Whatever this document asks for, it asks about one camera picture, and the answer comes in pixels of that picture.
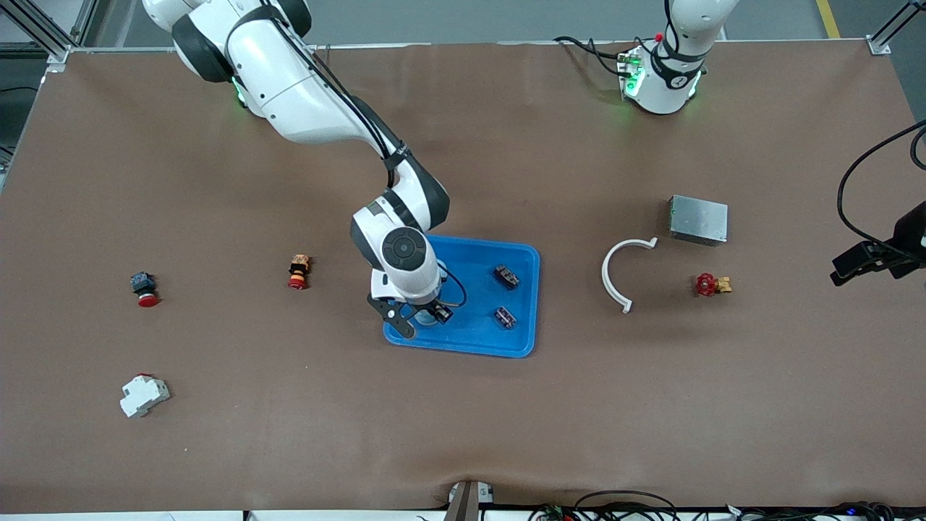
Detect blue plastic tray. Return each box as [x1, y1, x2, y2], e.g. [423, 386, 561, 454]
[383, 233, 541, 359]

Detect white curved pipe clamp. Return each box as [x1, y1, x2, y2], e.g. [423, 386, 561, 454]
[601, 237, 659, 314]

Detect metal power supply box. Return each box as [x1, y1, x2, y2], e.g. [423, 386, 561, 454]
[667, 194, 729, 247]

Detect white circuit breaker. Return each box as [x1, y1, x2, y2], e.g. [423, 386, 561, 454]
[119, 373, 171, 419]

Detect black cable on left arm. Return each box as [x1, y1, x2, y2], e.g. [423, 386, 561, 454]
[837, 119, 926, 255]

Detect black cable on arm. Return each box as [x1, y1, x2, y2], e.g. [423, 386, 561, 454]
[239, 4, 470, 308]
[837, 119, 926, 255]

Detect brass valve red handle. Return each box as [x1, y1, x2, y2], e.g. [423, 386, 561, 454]
[694, 272, 733, 297]

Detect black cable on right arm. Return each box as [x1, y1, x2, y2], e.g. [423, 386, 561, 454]
[239, 4, 470, 308]

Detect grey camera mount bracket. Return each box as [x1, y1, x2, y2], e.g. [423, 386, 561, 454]
[445, 481, 496, 521]

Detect red push button switch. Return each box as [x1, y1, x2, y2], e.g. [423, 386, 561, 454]
[130, 271, 160, 308]

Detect cable bundle along table edge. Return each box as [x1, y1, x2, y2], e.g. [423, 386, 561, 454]
[528, 501, 926, 521]

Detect black cable loop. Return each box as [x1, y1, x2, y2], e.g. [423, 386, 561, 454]
[574, 490, 679, 521]

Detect black cables at arm base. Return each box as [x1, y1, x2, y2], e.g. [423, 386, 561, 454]
[553, 35, 637, 77]

